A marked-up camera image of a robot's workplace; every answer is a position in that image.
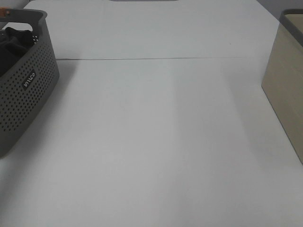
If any dark grey towel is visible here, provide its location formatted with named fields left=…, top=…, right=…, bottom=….
left=0, top=27, right=35, bottom=77

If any grey perforated plastic basket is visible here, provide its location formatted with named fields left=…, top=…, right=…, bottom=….
left=0, top=9, right=60, bottom=157

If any beige fabric storage bin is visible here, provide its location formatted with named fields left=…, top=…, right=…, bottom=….
left=261, top=9, right=303, bottom=160

